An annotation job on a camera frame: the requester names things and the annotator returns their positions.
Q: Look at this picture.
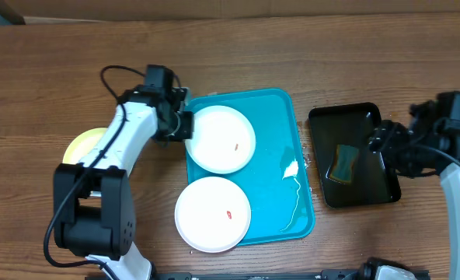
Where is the white plate blue rim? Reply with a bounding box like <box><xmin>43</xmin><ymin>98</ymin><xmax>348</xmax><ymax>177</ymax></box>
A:
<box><xmin>185</xmin><ymin>105</ymin><xmax>256</xmax><ymax>174</ymax></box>

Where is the yellow green sponge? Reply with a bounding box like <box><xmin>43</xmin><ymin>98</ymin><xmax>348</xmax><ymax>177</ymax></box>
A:
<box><xmin>327</xmin><ymin>145</ymin><xmax>359</xmax><ymax>184</ymax></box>

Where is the white plate green rim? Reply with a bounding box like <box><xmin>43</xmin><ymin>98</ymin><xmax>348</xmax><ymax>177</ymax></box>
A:
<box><xmin>62</xmin><ymin>128</ymin><xmax>107</xmax><ymax>164</ymax></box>

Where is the white plate red stain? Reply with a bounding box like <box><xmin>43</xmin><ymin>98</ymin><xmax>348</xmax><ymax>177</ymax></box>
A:
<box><xmin>174</xmin><ymin>177</ymin><xmax>251</xmax><ymax>254</ymax></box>

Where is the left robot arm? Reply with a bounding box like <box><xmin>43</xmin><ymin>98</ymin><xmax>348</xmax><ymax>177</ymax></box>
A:
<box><xmin>44</xmin><ymin>86</ymin><xmax>193</xmax><ymax>279</ymax></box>

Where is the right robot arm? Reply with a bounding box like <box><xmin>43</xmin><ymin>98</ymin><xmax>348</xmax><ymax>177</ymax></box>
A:
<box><xmin>368</xmin><ymin>101</ymin><xmax>460</xmax><ymax>279</ymax></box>

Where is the black plastic tray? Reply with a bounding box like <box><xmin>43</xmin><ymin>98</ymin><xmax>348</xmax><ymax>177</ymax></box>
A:
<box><xmin>308</xmin><ymin>103</ymin><xmax>401</xmax><ymax>208</ymax></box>

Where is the teal plastic tray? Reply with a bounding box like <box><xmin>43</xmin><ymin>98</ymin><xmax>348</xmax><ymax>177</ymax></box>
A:
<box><xmin>187</xmin><ymin>88</ymin><xmax>315</xmax><ymax>246</ymax></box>

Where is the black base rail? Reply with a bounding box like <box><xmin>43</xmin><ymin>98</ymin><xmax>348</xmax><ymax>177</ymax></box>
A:
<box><xmin>84</xmin><ymin>270</ymin><xmax>431</xmax><ymax>280</ymax></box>

